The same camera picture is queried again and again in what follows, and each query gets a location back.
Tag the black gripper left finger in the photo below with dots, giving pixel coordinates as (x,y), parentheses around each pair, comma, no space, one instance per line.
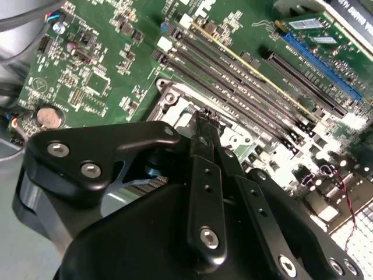
(73,151)

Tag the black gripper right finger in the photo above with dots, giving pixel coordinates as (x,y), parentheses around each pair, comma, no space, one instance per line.
(277,221)

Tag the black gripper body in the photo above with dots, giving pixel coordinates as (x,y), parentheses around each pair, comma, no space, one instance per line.
(131,239)

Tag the metal socket cover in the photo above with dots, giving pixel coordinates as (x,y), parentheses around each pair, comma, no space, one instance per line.
(183,112)

